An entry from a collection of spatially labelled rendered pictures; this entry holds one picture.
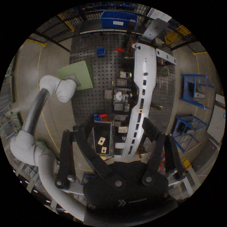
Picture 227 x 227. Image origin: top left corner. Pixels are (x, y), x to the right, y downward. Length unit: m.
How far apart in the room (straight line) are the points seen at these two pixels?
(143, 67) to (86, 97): 0.75
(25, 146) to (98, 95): 0.89
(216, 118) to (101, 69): 8.26
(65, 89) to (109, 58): 0.63
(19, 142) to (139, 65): 0.97
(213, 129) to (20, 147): 8.71
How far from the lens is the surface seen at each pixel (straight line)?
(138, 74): 0.66
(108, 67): 0.95
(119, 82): 0.50
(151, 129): 0.16
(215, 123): 8.21
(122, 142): 0.72
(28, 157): 0.48
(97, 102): 0.96
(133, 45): 0.50
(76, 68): 0.79
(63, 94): 0.70
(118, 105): 0.48
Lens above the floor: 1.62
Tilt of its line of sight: 69 degrees down
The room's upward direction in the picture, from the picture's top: 178 degrees counter-clockwise
